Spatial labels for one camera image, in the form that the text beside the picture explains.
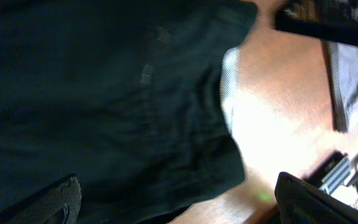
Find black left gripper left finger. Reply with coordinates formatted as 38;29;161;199
0;174;81;224

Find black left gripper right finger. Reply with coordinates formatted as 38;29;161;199
275;172;358;224

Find black shorts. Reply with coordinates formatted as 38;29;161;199
0;0;258;223

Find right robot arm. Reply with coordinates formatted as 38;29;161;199
275;0;358;223

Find grey shorts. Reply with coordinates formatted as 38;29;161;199
323;42;358;133

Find aluminium frame rail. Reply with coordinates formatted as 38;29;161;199
303;151;351;195

